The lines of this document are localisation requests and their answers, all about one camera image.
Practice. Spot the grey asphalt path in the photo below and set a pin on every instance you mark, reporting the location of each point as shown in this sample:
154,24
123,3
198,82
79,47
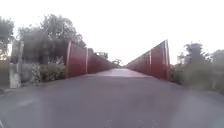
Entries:
110,100

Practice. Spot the pale concrete post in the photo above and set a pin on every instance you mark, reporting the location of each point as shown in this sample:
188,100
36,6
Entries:
14,71

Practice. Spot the red bridge railing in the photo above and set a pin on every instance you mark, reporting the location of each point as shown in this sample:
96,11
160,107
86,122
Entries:
83,61
153,63

